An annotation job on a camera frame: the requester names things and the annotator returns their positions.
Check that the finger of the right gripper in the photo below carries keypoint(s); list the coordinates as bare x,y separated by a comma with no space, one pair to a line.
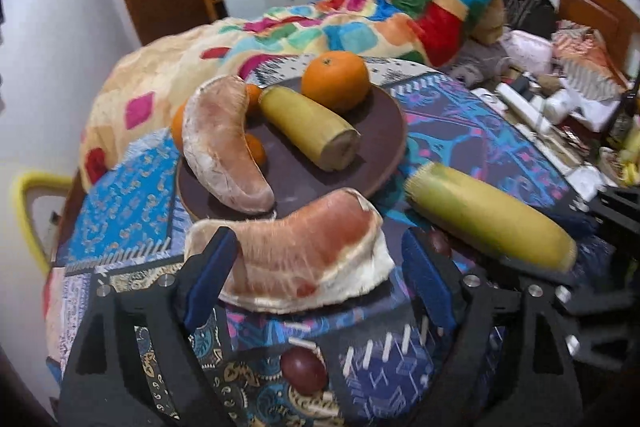
594,325
612,215

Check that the dark red jujube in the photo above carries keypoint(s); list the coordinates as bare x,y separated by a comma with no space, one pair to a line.
303,370
439,243

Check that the small tangerine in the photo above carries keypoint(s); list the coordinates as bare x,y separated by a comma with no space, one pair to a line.
254,93
256,150

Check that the pink pillow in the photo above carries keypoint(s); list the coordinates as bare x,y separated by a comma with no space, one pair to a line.
528,52

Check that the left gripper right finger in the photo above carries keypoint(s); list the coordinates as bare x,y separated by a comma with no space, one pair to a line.
508,362

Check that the white bottle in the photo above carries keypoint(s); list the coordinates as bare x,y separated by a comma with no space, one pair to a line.
560,105

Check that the patterned blue patchwork cloth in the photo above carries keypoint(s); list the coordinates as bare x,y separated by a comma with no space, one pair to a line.
380,350

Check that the colourful checked quilt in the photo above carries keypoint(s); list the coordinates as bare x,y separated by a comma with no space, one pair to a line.
147,86

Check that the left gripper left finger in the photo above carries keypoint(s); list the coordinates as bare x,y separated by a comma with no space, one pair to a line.
104,383

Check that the black striped bag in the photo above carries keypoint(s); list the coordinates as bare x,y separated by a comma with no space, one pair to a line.
536,17

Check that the dark purple plate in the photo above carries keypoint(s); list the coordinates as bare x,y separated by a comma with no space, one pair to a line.
295,180

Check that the large orange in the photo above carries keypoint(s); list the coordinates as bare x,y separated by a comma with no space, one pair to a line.
176,127
338,80

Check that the white power strip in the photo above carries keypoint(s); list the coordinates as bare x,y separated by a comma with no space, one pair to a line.
526,111

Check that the pomelo segment pink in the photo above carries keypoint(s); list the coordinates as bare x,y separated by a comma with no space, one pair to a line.
215,148

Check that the yellow foam tube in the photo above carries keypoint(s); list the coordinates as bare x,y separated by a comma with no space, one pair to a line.
22,185

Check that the small tangerine front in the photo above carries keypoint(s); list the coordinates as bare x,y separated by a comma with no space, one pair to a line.
256,150

